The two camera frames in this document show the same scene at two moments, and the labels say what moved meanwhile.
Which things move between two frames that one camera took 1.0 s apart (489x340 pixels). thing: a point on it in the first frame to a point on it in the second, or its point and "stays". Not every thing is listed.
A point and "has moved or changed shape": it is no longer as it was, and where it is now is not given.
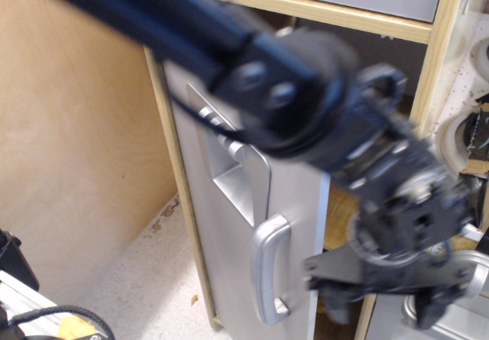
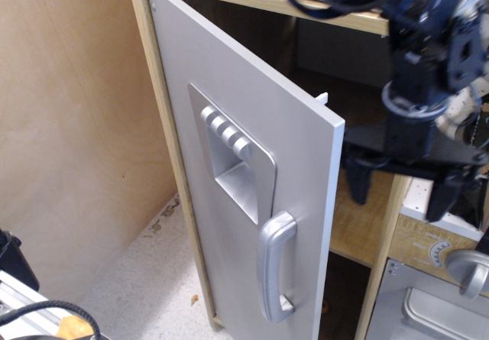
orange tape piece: x=72 y=328 stays
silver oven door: x=393 y=317 stays
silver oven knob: x=481 y=260 stays
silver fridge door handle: x=264 y=240 has moved or changed shape
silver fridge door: x=255 y=217 stays
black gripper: x=431 y=279 to x=411 y=142
